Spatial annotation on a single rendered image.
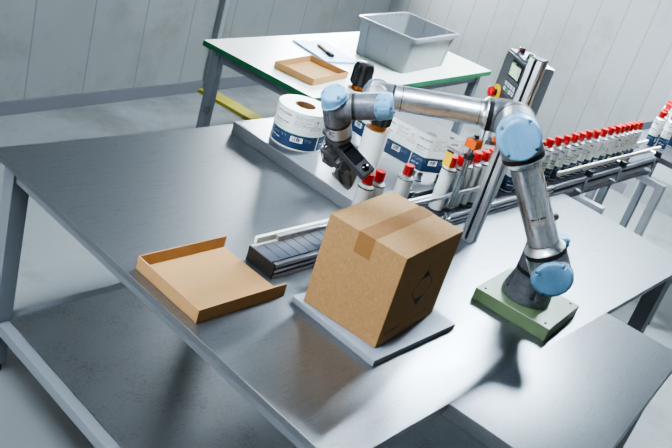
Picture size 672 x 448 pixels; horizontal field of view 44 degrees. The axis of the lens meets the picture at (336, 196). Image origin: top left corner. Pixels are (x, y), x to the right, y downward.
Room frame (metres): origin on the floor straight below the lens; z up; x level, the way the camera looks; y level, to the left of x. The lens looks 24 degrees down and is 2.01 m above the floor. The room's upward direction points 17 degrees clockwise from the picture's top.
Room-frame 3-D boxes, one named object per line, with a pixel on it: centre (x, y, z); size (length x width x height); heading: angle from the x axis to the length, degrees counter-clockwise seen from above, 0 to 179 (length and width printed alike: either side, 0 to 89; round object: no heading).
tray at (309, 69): (4.08, 0.31, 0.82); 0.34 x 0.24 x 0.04; 155
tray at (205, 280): (1.86, 0.25, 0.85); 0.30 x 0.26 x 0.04; 144
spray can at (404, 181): (2.47, -0.20, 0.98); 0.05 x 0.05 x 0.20
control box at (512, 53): (2.71, -0.47, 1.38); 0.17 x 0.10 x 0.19; 19
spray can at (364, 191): (2.31, -0.08, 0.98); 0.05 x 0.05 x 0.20
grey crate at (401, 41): (4.89, -0.12, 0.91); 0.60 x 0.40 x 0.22; 153
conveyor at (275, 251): (2.67, -0.34, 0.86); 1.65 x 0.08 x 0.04; 144
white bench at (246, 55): (4.71, 0.08, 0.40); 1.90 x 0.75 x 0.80; 150
